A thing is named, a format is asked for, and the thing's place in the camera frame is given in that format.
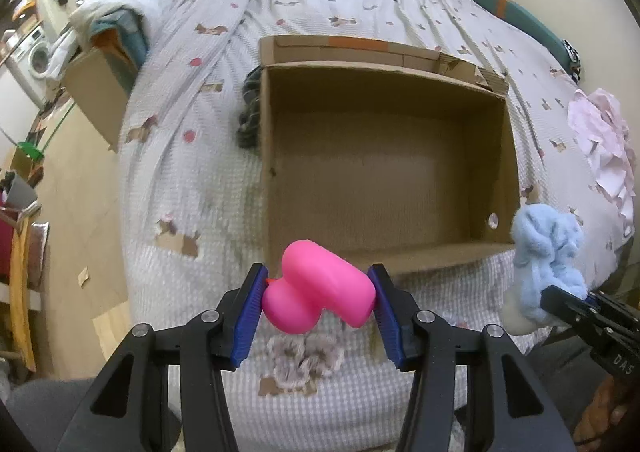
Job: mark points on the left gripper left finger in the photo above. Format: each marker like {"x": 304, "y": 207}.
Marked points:
{"x": 126, "y": 407}

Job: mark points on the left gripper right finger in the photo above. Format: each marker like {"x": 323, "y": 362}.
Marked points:
{"x": 507, "y": 408}

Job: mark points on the light blue fluffy scrunchie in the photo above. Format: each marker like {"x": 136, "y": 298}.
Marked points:
{"x": 546, "y": 243}

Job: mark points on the beige crochet scrunchie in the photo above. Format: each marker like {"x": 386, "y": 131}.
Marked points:
{"x": 301, "y": 360}

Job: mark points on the pink flower cushion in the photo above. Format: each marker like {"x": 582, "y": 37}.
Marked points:
{"x": 603, "y": 136}

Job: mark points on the open cardboard box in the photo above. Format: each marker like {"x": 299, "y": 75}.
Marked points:
{"x": 382, "y": 152}

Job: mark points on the teal orange headboard cushion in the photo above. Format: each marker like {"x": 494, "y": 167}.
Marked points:
{"x": 517, "y": 16}

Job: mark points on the green dustpan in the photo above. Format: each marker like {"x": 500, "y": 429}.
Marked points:
{"x": 30, "y": 150}

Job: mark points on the dark green cloth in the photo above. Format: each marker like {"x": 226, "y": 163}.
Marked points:
{"x": 249, "y": 119}

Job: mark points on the small cardboard box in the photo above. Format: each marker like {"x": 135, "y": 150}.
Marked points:
{"x": 91, "y": 83}

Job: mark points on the white washing machine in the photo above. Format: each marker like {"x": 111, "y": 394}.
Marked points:
{"x": 31, "y": 56}

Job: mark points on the folded teal orange blankets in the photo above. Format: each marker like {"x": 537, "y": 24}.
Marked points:
{"x": 119, "y": 35}

